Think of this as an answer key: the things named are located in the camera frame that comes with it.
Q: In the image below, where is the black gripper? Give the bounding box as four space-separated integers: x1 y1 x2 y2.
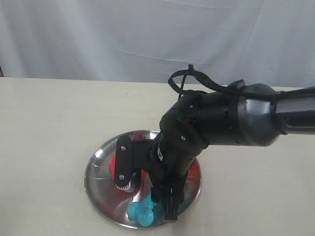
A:
148 132 196 221

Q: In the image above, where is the blue toy bone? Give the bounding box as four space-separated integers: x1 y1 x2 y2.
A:
126 194 164 227

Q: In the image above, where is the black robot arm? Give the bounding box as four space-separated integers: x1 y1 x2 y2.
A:
149 81 315 221

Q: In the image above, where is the red toy apple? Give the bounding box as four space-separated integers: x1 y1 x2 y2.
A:
109 154 147 192

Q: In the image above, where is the round stainless steel plate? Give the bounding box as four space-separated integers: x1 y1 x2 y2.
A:
84 130 203 229

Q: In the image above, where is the white backdrop cloth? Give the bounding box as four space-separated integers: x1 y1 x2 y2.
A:
0 0 315 87

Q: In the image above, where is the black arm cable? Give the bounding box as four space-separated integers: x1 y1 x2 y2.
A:
168 64 279 100

